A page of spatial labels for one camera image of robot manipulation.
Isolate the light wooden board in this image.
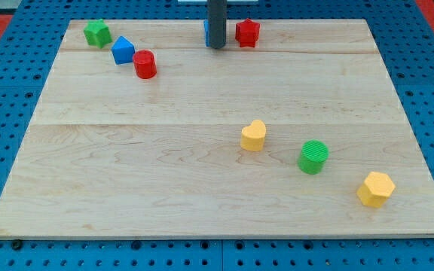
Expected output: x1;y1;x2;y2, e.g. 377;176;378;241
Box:
0;19;434;240

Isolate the green star block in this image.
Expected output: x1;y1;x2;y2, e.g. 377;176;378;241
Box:
83;19;112;48

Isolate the blue cube block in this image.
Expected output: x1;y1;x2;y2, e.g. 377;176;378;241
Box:
203;20;210;47

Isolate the green cylinder block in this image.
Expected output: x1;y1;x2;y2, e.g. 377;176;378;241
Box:
297;139;329;175

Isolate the yellow hexagon block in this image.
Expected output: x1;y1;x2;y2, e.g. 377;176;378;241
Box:
356;172;396;208

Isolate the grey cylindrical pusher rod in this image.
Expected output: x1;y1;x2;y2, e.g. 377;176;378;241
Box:
207;0;227;49

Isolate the blue triangular block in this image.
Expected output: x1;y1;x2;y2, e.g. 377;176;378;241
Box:
112;36;135;65

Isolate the red star block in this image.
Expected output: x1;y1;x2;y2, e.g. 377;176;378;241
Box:
235;18;261;47

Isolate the red cylinder block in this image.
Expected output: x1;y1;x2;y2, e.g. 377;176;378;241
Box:
133;50;157;79

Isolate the yellow heart block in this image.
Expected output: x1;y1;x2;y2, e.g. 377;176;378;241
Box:
240;120;267;151

